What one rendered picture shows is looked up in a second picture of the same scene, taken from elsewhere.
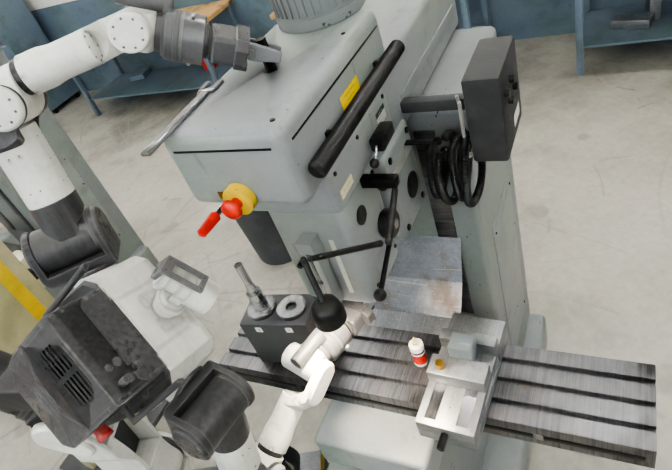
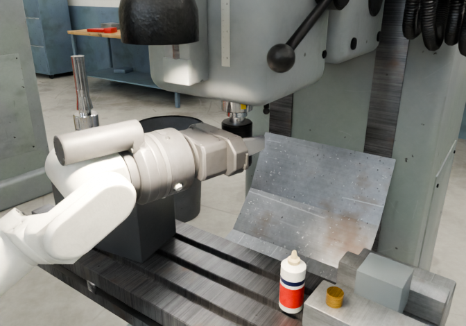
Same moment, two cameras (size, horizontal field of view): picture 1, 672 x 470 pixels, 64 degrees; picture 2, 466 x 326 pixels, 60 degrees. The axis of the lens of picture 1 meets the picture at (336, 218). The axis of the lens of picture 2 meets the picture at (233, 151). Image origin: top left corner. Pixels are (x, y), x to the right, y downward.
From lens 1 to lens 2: 0.92 m
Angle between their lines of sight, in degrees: 15
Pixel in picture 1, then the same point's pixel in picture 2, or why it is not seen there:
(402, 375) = (252, 315)
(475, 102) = not seen: outside the picture
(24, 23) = (59, 10)
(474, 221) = (427, 133)
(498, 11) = not seen: hidden behind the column
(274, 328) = not seen: hidden behind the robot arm
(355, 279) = (242, 26)
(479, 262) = (409, 209)
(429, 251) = (343, 170)
